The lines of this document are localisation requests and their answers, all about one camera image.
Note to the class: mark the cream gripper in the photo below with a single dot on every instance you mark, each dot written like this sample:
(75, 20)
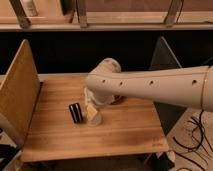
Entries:
(97, 100)

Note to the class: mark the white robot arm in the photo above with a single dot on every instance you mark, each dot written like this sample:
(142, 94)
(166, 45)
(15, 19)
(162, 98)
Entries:
(187, 87)

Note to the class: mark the white rectangular bottle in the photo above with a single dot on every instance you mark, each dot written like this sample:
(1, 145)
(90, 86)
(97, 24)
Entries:
(87, 97)

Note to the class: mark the red-brown bowl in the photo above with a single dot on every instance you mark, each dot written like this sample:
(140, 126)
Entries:
(118, 99)

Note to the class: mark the wooden side panel left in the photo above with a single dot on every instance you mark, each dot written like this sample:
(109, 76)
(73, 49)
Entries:
(19, 90)

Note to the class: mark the white bottle on shelf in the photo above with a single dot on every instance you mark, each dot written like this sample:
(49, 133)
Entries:
(30, 7)

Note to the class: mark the wooden shelf rail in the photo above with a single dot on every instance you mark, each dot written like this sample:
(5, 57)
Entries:
(114, 21)

